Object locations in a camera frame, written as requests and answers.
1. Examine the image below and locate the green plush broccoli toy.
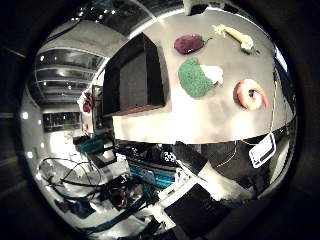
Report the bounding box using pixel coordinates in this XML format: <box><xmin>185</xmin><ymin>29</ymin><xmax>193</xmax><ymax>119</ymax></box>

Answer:
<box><xmin>177</xmin><ymin>57</ymin><xmax>225</xmax><ymax>99</ymax></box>

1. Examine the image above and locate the purple plush eggplant toy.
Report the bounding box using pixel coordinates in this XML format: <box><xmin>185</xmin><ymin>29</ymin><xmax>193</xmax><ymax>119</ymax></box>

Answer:
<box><xmin>173</xmin><ymin>33</ymin><xmax>213</xmax><ymax>56</ymax></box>

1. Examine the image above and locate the plush corn toy with husk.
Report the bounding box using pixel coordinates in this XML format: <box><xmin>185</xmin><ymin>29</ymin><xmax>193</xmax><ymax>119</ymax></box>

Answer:
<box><xmin>211</xmin><ymin>23</ymin><xmax>261</xmax><ymax>56</ymax></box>

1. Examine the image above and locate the black rectangular container box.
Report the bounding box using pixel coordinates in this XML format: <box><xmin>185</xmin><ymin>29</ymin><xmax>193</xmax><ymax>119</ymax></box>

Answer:
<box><xmin>102</xmin><ymin>32</ymin><xmax>173</xmax><ymax>118</ymax></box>

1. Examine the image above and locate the blue equipment box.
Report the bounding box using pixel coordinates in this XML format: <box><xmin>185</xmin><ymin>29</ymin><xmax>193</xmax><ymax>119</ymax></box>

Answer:
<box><xmin>128</xmin><ymin>160</ymin><xmax>176</xmax><ymax>190</ymax></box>

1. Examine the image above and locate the white flat tablet device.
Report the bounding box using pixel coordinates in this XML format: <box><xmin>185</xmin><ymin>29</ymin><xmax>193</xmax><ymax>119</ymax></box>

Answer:
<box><xmin>248</xmin><ymin>132</ymin><xmax>277</xmax><ymax>169</ymax></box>

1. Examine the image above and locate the teal green bag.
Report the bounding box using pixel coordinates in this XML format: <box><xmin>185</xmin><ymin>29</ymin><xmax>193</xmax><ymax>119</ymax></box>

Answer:
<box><xmin>78</xmin><ymin>135</ymin><xmax>111</xmax><ymax>156</ymax></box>

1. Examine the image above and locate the red cloth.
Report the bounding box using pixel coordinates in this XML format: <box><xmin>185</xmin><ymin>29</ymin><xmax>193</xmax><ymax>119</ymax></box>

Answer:
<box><xmin>82</xmin><ymin>91</ymin><xmax>95</xmax><ymax>114</ymax></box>

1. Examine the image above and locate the blue floor cable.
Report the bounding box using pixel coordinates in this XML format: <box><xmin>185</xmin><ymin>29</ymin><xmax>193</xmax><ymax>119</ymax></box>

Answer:
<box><xmin>78</xmin><ymin>194</ymin><xmax>151</xmax><ymax>236</ymax></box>

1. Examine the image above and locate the thin yellow cable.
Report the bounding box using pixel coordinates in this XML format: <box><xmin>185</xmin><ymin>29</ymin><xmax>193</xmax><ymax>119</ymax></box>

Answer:
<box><xmin>215</xmin><ymin>79</ymin><xmax>279</xmax><ymax>168</ymax></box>

